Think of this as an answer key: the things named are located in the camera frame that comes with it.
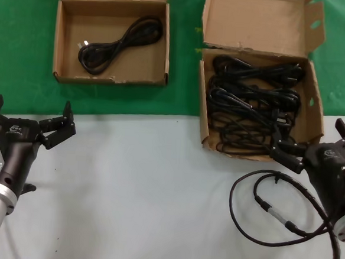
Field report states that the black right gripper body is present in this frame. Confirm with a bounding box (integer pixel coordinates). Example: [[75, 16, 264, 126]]
[[299, 140, 345, 225]]

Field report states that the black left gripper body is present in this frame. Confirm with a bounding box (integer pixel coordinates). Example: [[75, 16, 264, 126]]
[[0, 116, 45, 198]]

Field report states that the shallow brown cardboard box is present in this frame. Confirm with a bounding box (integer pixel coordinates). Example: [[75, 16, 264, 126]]
[[36, 0, 178, 92]]

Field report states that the deep brown cardboard box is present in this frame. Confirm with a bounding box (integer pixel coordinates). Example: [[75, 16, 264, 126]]
[[191, 0, 335, 167]]

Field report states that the green table cloth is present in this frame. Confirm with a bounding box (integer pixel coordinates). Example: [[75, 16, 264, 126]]
[[0, 0, 345, 139]]

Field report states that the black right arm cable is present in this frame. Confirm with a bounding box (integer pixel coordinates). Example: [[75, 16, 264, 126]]
[[225, 167, 345, 259]]

